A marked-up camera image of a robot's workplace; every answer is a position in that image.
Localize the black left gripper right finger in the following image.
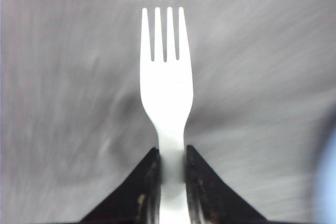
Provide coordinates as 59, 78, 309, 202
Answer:
185, 145, 269, 223

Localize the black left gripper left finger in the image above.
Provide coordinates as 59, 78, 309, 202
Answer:
79, 148, 160, 223

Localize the blue plastic plate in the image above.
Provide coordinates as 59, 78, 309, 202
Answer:
313, 121, 335, 223

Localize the white plastic fork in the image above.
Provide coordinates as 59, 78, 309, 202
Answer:
140, 7, 194, 223

